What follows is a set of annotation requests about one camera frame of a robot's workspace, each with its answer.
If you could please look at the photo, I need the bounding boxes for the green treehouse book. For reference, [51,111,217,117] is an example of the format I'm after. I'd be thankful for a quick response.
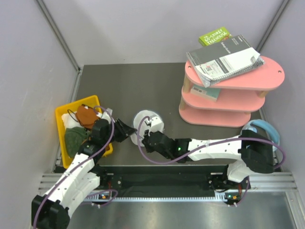
[199,27,232,46]

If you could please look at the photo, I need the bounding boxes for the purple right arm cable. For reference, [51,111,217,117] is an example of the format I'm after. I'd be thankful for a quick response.
[136,116,286,169]

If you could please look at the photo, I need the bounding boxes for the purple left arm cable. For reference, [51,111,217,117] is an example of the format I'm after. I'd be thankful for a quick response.
[32,105,115,229]

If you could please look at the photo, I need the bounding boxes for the orange bra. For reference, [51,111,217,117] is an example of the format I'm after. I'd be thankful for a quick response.
[76,104,99,130]

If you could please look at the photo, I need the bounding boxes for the yellow plastic bin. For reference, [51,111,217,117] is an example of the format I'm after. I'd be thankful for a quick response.
[55,95,100,169]

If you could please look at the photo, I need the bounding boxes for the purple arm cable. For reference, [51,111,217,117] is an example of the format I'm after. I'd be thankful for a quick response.
[136,116,286,169]
[32,105,115,229]

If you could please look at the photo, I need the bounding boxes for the light blue headphones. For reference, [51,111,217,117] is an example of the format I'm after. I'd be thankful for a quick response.
[241,119,280,145]

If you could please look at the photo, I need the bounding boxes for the pink three-tier shelf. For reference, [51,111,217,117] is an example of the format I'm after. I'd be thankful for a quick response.
[179,57,285,127]

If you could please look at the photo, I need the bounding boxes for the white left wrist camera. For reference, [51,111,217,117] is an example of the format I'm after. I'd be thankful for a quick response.
[96,108,113,124]

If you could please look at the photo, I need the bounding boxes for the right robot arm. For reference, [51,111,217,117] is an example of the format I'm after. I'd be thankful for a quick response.
[138,130,275,189]

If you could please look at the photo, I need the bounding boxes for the green garment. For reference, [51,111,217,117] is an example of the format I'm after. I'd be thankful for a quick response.
[64,127,90,158]

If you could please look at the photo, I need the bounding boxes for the grey spiral-bound manual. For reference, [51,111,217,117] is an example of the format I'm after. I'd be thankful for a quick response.
[186,35,264,87]

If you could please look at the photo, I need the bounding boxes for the teal paperback book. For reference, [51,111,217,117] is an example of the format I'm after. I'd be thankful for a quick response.
[190,84,221,102]

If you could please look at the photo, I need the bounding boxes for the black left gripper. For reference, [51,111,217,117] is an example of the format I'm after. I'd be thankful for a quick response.
[102,118,137,146]

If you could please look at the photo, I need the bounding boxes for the white garment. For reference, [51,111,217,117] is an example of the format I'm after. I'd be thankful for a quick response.
[61,113,82,130]

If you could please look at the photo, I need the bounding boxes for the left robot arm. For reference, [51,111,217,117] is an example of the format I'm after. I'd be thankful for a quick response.
[31,119,137,229]

